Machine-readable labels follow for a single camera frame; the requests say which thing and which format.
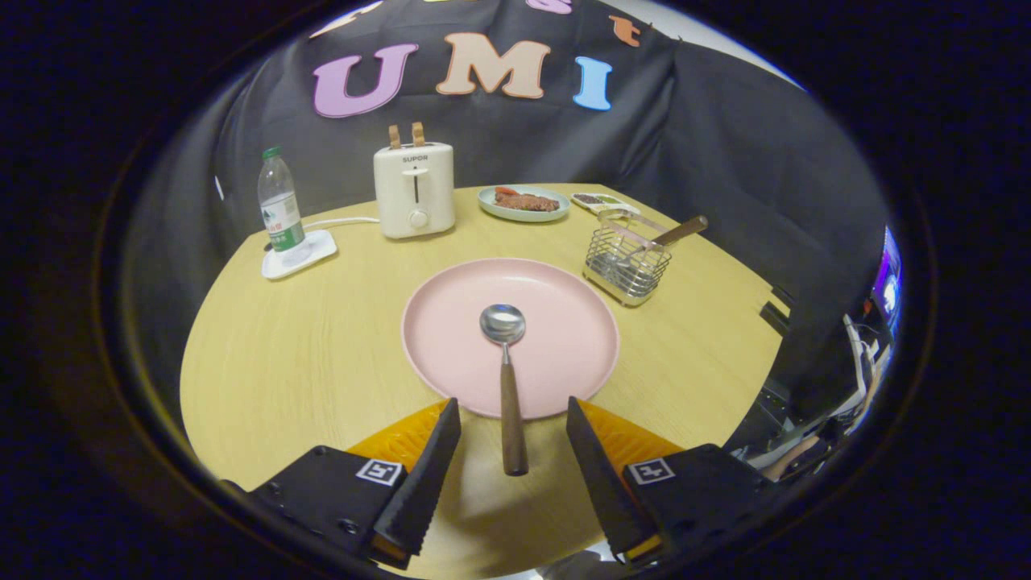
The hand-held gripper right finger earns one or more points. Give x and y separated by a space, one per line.
604 483

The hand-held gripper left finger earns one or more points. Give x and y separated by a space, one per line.
423 491

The pink plate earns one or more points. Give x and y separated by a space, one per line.
451 338

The white square coaster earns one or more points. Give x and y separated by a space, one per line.
320 248

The light green plate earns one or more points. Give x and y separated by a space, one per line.
519 217

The white divided condiment dish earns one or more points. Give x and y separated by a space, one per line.
592 199

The brown meat slices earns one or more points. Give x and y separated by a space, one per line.
527 203

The white toaster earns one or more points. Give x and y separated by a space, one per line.
431 193

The clear plastic water bottle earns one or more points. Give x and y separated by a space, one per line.
282 217

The computer monitor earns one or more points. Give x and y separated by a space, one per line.
888 282

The toast slice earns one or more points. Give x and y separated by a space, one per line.
418 134
394 137

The black backdrop cloth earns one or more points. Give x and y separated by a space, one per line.
725 145

